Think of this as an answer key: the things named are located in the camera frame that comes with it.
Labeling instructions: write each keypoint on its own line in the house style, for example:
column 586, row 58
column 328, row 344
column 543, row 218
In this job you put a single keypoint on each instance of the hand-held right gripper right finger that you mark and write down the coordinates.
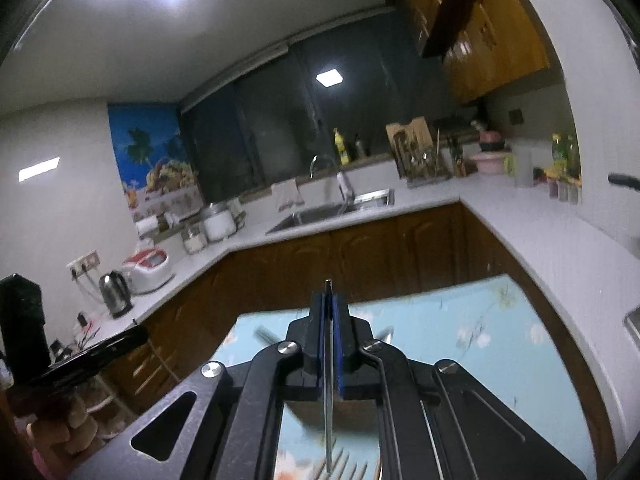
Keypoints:
column 339, row 350

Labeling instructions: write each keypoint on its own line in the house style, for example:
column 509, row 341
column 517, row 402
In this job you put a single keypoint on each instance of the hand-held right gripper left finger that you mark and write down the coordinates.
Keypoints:
column 320, row 350

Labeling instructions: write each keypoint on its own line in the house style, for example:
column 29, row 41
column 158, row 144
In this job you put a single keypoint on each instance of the metal chopstick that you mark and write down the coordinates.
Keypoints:
column 328, row 435

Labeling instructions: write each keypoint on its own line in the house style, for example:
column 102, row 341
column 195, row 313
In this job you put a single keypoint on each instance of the person's left hand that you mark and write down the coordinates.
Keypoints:
column 62, row 430

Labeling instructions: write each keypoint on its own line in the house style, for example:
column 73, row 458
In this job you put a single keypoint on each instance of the black plug adapter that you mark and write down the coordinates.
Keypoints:
column 82, row 320

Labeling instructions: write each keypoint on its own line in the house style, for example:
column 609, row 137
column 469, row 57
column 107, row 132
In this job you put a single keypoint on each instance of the steel electric kettle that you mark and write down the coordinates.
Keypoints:
column 116, row 295

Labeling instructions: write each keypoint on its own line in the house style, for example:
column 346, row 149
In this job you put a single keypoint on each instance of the light blue floral tablecloth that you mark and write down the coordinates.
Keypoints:
column 450, row 320

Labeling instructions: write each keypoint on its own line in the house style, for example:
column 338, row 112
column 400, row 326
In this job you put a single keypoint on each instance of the pile of wooden chopsticks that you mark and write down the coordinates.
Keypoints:
column 350, row 470

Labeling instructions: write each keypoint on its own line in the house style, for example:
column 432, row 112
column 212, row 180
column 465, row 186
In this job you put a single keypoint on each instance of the steel kitchen sink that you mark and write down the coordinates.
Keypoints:
column 310, row 215

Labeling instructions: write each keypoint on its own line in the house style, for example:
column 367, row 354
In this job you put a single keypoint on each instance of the red and white rice cooker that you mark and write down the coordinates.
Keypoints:
column 150, row 270

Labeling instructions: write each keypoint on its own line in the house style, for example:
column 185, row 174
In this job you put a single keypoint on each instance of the white dish towel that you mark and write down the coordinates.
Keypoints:
column 287, row 194

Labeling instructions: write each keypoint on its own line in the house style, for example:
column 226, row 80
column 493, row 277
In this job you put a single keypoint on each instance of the white pot with lid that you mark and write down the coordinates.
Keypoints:
column 218, row 225

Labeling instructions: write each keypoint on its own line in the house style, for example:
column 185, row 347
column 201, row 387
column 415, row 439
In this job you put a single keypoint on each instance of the paper towel roll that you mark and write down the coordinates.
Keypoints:
column 147, row 226

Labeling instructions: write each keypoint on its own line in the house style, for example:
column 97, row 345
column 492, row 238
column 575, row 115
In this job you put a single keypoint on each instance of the glass storage jar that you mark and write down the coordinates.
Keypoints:
column 195, row 242

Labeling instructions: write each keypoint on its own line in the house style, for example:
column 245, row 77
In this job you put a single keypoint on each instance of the metal kitchen faucet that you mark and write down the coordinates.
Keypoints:
column 345, row 185

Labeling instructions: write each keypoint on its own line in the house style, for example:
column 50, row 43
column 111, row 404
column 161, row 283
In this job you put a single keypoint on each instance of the yellow dish soap bottle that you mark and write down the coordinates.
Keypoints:
column 342, row 150

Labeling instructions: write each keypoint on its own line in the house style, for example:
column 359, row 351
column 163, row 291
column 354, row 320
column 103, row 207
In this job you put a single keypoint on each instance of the metal dish rack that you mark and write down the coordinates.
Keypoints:
column 425, row 167

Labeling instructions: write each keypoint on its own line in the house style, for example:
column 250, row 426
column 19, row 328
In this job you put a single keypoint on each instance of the dark bottle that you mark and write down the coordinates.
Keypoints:
column 359, row 147

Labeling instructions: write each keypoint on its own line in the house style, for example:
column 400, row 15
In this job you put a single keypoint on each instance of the wooden knife block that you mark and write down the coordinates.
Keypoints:
column 459, row 165

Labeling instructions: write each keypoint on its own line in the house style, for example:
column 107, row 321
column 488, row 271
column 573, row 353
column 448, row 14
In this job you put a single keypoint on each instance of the wooden cutting board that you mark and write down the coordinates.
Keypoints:
column 407, row 127

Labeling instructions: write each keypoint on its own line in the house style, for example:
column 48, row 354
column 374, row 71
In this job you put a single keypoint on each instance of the dark kitchen window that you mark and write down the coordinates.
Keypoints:
column 260, row 125

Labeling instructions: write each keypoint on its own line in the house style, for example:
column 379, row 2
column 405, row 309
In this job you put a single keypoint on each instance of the pink plastic basin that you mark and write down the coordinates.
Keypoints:
column 487, row 164

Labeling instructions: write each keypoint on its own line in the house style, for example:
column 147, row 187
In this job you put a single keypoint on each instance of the green plastic item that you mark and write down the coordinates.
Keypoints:
column 509, row 164

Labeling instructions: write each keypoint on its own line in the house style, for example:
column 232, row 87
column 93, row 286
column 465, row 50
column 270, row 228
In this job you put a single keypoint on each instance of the pink pot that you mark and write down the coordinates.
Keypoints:
column 490, row 140

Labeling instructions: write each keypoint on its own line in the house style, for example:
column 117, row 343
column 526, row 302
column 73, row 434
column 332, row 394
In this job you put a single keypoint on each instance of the white plastic container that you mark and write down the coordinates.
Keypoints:
column 524, row 167

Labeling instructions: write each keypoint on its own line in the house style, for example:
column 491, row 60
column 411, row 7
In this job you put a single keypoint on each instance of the small red container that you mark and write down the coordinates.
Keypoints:
column 540, row 176

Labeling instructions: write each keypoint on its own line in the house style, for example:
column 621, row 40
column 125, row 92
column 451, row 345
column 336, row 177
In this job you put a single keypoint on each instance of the small spice jar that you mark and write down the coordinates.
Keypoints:
column 552, row 189
column 575, row 193
column 563, row 191

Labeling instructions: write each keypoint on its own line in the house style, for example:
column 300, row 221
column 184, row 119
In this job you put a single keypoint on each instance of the yellow cooking oil bottle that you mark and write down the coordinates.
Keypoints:
column 556, row 152

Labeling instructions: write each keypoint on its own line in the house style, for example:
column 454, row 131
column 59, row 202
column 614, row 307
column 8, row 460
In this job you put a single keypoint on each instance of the green cooking oil bottle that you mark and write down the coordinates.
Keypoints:
column 571, row 155

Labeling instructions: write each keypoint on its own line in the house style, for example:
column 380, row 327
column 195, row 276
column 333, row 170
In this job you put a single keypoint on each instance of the wooden upper cabinets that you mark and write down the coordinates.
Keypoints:
column 500, row 45

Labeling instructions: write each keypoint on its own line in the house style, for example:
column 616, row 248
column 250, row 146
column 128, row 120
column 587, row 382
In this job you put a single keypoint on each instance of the white wall socket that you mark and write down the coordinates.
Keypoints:
column 82, row 261

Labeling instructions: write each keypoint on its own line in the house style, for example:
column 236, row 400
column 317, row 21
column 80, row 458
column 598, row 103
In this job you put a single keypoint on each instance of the beach wall poster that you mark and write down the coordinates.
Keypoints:
column 145, row 150

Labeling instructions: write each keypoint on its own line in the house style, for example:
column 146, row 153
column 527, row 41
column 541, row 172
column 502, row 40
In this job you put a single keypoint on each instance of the dark wall outlet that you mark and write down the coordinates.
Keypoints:
column 515, row 117

